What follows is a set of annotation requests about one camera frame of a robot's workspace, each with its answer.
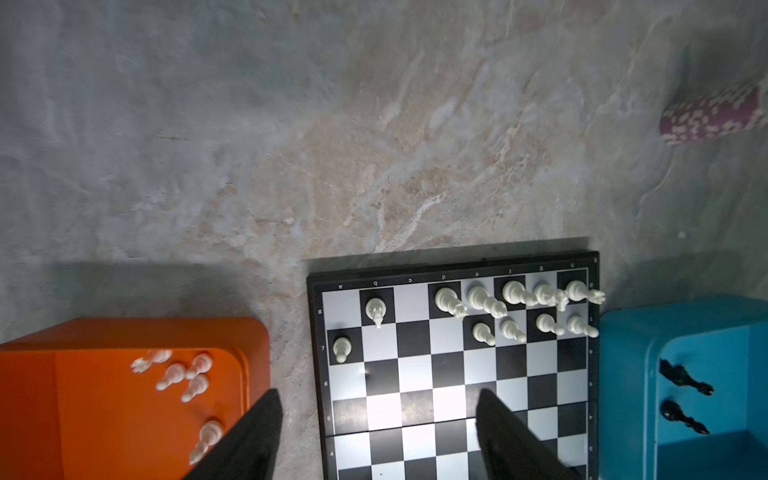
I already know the white pawn far left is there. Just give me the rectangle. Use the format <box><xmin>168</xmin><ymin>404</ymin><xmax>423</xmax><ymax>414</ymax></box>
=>
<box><xmin>332</xmin><ymin>336</ymin><xmax>352</xmax><ymax>364</ymax></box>

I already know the black white chessboard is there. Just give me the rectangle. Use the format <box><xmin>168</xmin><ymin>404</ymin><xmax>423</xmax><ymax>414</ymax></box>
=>
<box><xmin>307</xmin><ymin>251</ymin><xmax>600</xmax><ymax>479</ymax></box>

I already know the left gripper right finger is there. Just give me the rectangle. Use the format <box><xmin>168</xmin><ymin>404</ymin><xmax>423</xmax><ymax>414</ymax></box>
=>
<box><xmin>475</xmin><ymin>389</ymin><xmax>580</xmax><ymax>480</ymax></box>

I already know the orange plastic bin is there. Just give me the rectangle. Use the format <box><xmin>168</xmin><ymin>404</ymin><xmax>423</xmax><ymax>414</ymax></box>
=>
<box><xmin>1</xmin><ymin>318</ymin><xmax>270</xmax><ymax>479</ymax></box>

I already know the blue plastic bin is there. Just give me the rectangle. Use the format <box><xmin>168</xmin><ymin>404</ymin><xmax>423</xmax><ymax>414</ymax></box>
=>
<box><xmin>597</xmin><ymin>295</ymin><xmax>767</xmax><ymax>479</ymax></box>

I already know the black piece in bin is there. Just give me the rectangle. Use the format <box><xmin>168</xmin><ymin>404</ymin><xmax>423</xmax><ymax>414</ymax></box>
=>
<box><xmin>659</xmin><ymin>399</ymin><xmax>710</xmax><ymax>435</ymax></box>
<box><xmin>659</xmin><ymin>359</ymin><xmax>715</xmax><ymax>396</ymax></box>

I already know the white back row piece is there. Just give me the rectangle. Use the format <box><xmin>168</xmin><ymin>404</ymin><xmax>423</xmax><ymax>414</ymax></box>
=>
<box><xmin>365</xmin><ymin>297</ymin><xmax>387</xmax><ymax>328</ymax></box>

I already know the pink patterned roll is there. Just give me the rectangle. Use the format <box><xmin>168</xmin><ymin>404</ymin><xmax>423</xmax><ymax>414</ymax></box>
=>
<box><xmin>659</xmin><ymin>75</ymin><xmax>767</xmax><ymax>145</ymax></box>

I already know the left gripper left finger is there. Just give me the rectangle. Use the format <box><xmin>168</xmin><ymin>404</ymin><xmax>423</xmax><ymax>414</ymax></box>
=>
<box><xmin>184</xmin><ymin>389</ymin><xmax>283</xmax><ymax>480</ymax></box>

